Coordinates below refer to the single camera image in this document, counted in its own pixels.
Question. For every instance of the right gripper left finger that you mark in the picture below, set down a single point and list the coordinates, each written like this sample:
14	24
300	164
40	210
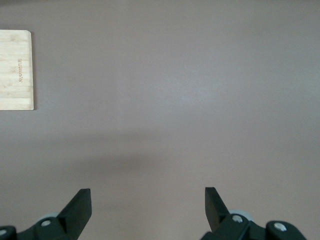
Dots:
72	217

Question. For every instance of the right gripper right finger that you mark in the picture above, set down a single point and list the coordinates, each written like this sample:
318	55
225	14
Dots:
218	217

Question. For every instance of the bamboo cutting board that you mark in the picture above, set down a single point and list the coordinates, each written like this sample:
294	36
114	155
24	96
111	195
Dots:
13	71

